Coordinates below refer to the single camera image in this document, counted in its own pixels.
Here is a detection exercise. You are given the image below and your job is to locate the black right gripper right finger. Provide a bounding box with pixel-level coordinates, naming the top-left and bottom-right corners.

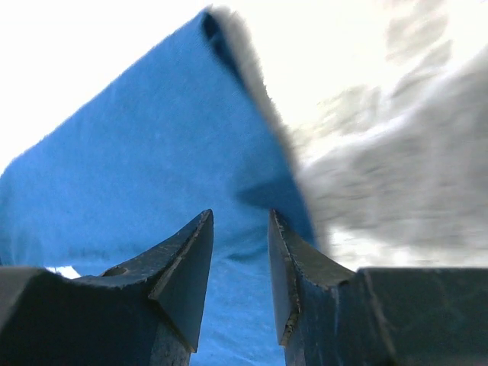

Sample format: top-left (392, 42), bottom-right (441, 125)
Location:
top-left (268, 211), bottom-right (487, 365)

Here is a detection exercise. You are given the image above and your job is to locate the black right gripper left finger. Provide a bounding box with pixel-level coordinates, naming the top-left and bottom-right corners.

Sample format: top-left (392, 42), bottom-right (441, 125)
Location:
top-left (1, 210), bottom-right (214, 365)

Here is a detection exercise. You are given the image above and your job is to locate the dark blue printed t-shirt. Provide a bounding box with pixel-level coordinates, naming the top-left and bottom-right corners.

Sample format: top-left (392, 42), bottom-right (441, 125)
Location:
top-left (1, 10), bottom-right (313, 365)

